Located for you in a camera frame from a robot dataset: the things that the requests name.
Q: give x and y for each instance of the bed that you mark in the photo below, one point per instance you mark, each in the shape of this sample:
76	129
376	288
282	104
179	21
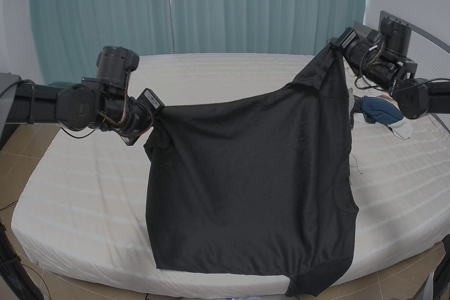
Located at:
88	168

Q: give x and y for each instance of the pile of clothes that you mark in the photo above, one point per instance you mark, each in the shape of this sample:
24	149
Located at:
383	110

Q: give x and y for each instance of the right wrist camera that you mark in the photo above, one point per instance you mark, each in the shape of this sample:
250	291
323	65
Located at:
367	32

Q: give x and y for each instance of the black T-shirt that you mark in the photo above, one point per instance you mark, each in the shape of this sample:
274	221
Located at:
246	168

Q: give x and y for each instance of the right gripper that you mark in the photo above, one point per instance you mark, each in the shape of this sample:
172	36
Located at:
357	52

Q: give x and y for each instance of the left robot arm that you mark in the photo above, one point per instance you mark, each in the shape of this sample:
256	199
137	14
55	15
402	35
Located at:
42	101

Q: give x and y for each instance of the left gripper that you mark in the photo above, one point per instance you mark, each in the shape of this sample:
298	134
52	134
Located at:
140	117

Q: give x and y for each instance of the white printed pillow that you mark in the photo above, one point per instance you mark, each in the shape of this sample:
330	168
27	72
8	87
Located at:
372	93

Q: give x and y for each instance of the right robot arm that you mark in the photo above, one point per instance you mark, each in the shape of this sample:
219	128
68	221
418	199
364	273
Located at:
425	94

